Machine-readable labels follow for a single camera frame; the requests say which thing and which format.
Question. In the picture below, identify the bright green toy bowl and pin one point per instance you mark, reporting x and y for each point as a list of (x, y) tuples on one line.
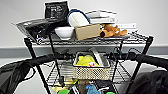
[(65, 91)]

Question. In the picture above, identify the yellow plush toy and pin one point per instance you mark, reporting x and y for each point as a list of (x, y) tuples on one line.
[(87, 61)]

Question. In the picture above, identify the white long box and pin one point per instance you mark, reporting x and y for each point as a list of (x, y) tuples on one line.
[(129, 26)]

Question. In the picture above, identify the black striped package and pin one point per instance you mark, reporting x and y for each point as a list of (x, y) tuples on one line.
[(73, 90)]

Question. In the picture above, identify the blue plush toy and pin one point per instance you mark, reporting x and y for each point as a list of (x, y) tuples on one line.
[(92, 90)]

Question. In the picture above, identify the black flat box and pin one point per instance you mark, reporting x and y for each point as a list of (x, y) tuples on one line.
[(105, 86)]

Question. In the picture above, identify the white flat box dark edge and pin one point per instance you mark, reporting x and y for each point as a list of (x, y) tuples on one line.
[(101, 14)]

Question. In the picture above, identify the tan cardboard box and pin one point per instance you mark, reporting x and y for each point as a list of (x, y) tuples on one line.
[(87, 32)]

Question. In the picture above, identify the orange plush toy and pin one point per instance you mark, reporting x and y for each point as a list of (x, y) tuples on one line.
[(111, 30)]

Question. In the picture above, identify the pale woven basket dark spots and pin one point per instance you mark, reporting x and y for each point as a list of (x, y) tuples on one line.
[(90, 73)]

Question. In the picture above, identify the grey-black plastic bag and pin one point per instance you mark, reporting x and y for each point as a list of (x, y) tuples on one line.
[(35, 29)]

